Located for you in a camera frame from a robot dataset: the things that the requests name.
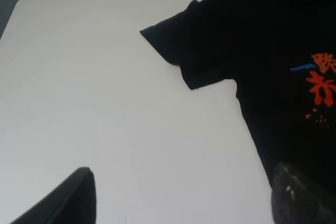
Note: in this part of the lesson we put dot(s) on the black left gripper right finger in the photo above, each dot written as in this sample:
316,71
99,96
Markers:
295,198

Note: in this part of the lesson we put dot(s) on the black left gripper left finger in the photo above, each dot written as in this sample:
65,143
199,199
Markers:
74,201

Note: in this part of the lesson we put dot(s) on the black printed t-shirt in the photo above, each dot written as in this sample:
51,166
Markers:
281,53

